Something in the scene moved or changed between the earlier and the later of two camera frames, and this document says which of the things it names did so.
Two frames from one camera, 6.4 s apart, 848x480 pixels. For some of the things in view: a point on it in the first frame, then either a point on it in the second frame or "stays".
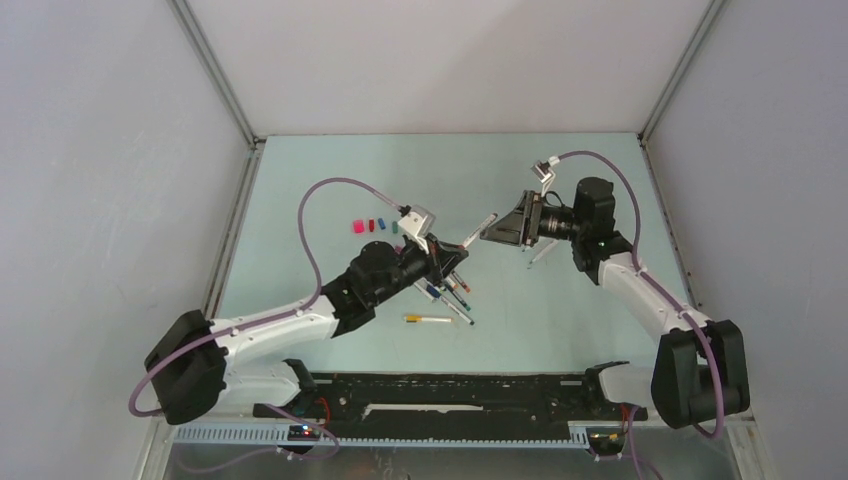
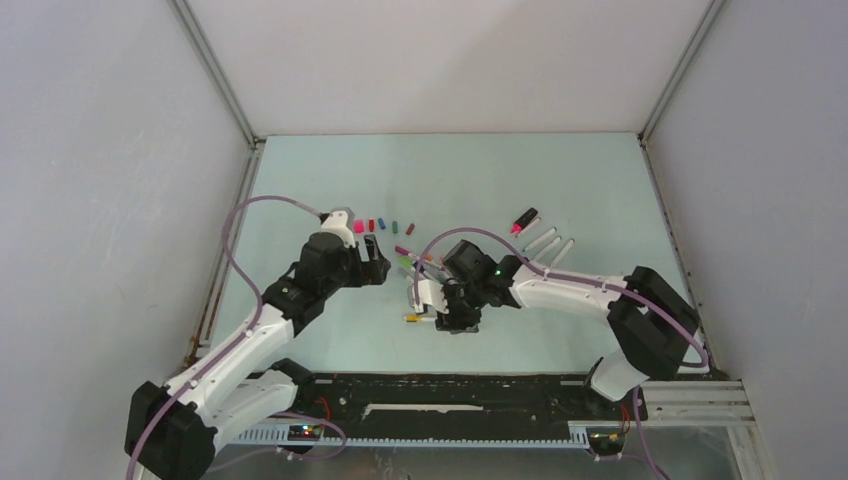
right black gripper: (517, 228) to (454, 321)
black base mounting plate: (455, 398) stays
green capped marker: (544, 251) stays
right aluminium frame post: (645, 132) stays
